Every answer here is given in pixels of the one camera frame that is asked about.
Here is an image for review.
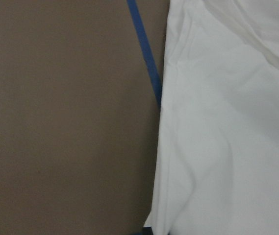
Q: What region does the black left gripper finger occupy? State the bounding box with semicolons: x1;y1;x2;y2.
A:
141;227;153;235

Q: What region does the white long-sleeve printed shirt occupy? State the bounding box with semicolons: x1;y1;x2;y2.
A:
146;0;279;235

